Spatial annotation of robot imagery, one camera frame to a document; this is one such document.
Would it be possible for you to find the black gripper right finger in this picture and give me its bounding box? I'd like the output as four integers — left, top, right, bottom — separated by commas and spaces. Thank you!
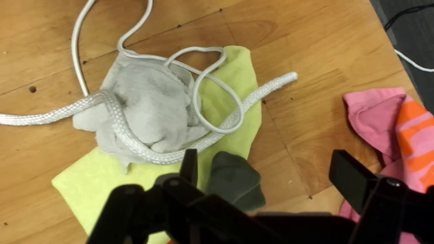
328, 149, 378, 226

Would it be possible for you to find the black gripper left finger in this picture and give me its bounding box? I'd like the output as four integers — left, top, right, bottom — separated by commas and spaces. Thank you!
180, 149, 198, 185

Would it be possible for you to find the pink orange cloth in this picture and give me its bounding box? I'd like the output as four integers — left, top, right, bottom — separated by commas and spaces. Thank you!
343, 88, 434, 244

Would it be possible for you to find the grey towel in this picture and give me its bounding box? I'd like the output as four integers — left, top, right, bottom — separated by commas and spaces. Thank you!
72, 57, 212, 173

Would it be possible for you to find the thick white rope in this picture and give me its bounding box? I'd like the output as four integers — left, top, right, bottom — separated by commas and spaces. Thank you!
0, 70, 300, 165

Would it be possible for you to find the dark green sock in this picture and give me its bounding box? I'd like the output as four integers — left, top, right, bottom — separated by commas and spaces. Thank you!
205, 151, 266, 211

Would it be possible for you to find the yellow-green cloth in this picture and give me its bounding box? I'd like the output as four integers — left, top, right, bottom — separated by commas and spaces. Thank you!
52, 46, 262, 234

